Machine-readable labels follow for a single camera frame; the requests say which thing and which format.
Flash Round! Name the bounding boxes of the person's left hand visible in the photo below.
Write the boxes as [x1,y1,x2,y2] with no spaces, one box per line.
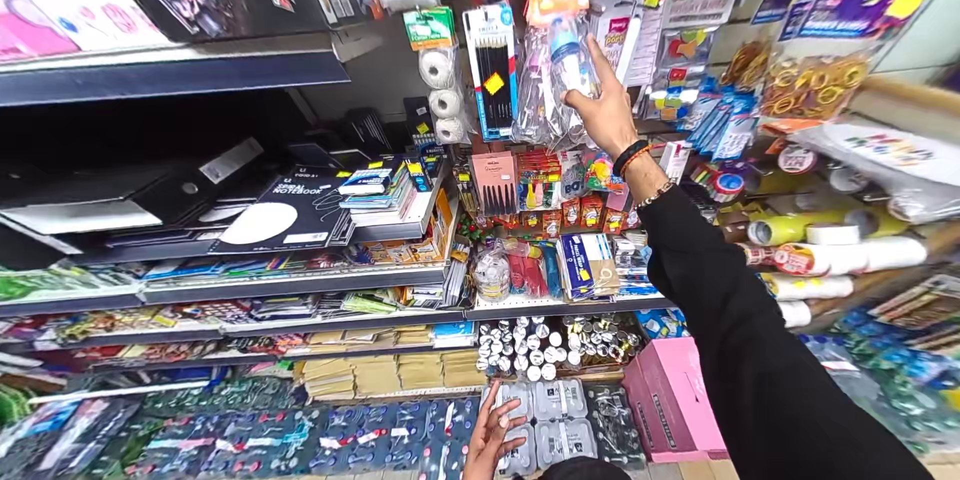
[462,378,528,480]

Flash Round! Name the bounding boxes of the person's right hand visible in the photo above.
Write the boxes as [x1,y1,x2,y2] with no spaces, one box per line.
[564,33,640,162]

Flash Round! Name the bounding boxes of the person's right forearm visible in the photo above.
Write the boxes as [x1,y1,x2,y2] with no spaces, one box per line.
[616,137,935,480]

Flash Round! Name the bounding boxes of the white pink party packet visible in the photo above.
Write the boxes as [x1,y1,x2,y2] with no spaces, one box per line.
[588,0,644,85]

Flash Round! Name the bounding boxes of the clear packet with orange header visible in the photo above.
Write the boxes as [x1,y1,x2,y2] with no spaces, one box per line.
[525,0,601,150]

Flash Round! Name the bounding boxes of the narrow white hanging card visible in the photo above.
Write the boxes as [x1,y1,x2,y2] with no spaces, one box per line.
[624,0,671,89]

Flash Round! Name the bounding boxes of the clear packet of plastic cutlery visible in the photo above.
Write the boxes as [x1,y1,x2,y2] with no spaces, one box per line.
[511,22,558,147]

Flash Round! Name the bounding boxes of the group of clear lidded containers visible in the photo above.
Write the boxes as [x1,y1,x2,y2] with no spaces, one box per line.
[492,378,600,477]

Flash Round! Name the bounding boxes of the bag of colourful balloons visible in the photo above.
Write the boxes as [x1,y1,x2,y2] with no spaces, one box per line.
[582,150,627,195]

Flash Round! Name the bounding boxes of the colourful foam shape packets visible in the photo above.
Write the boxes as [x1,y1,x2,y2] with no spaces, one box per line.
[646,25,720,123]

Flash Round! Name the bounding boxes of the person's body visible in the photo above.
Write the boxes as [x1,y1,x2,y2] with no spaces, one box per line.
[537,456,633,480]

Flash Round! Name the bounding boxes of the pack of black paintbrushes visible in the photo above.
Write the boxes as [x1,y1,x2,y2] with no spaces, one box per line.
[462,1,519,143]

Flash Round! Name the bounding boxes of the pink card with black comb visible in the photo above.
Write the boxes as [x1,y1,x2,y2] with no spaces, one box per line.
[471,150,519,217]

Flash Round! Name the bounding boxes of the row of red orange packets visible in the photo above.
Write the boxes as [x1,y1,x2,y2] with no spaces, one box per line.
[517,193,639,238]

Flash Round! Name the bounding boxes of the tray of dark plastic packs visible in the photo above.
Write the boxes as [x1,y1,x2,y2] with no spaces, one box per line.
[585,382,648,469]

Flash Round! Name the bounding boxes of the white banner packet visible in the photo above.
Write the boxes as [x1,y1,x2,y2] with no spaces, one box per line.
[663,0,741,27]

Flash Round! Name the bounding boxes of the pile of brown envelopes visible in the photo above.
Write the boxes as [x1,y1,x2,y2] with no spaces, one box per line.
[297,324,487,402]

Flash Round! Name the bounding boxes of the group of clear gold tubes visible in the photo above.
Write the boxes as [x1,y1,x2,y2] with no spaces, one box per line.
[564,313,644,370]

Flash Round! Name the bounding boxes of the bundle of blue white packets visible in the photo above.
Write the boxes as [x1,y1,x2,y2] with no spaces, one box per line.
[678,82,760,161]

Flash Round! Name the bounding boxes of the pack of white twine balls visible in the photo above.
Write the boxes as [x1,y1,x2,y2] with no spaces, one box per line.
[403,6,474,146]

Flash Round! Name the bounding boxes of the small bag of golden bands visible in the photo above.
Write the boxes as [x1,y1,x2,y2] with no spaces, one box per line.
[718,0,807,94]

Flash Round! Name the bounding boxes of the clear bag of white items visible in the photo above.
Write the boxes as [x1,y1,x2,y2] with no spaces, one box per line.
[471,243,514,302]

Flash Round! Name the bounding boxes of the pink cloth packet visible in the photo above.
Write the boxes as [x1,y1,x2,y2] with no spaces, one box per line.
[505,240,552,299]

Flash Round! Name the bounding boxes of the group of packed water bottles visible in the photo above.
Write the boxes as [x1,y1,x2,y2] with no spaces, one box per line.
[123,396,481,480]

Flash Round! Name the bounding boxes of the pink cardboard box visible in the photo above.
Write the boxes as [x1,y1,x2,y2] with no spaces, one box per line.
[621,336,730,464]

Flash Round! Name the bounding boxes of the roll of blue rimmed tape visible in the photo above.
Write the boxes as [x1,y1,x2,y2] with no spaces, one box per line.
[711,171,747,202]

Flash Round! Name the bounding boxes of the stack of small notebooks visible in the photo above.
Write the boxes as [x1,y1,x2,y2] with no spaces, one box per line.
[337,159,436,229]

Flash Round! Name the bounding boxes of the lower metal shelving unit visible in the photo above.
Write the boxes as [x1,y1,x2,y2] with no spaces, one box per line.
[0,165,680,406]

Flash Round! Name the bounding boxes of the black spiral notebook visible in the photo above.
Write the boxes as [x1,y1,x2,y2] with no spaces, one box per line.
[208,163,357,255]

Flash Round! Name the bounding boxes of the clear bag with colourful print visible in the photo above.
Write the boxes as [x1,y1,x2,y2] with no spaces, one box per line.
[789,117,960,225]

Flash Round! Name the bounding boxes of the pile of rolls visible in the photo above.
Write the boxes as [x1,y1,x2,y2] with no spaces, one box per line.
[738,187,931,328]

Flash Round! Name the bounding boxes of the group of blue capped bottles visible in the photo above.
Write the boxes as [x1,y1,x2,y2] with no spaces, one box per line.
[798,311,960,455]

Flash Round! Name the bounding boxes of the blue-grey metal shelf board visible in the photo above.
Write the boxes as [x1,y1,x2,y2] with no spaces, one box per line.
[0,33,351,108]

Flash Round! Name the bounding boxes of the pink doll box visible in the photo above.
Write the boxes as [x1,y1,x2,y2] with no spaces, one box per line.
[0,0,175,66]

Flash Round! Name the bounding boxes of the black ring binder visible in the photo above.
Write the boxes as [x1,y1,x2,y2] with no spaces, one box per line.
[0,127,265,256]

